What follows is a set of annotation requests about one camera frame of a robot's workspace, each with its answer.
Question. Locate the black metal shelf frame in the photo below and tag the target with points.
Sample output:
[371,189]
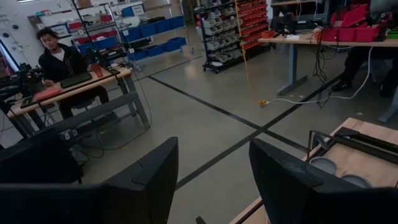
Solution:
[373,149]

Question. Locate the person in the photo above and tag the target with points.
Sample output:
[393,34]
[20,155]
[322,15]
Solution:
[62,62]
[357,62]

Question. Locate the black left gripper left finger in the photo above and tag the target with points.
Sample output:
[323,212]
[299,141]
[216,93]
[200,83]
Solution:
[152,186]

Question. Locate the wooden workbench table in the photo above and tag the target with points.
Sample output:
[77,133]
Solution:
[273,40]

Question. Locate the grey power strip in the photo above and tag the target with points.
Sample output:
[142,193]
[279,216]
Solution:
[69,134]

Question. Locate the black keyboard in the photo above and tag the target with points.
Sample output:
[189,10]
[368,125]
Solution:
[76,80]

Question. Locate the small red tray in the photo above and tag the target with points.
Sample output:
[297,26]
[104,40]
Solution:
[268,34]

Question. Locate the large red plastic bin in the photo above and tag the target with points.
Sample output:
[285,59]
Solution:
[348,15]

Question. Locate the wooden office desk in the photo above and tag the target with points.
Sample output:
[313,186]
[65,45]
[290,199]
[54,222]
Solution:
[121,73]

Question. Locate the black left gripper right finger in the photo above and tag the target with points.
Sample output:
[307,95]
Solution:
[280,180]

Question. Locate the small red box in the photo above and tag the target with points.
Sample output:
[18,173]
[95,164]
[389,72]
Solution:
[97,70]

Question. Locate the shelving with blue bins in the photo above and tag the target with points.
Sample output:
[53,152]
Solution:
[149,29]

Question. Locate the wooden shelf board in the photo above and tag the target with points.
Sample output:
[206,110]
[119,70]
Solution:
[367,168]

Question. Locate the orange flat pad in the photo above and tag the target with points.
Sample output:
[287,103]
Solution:
[48,93]

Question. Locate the black chair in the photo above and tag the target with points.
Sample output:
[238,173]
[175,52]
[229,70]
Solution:
[37,155]

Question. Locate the parts bin rack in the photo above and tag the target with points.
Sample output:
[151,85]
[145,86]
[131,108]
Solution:
[224,40]

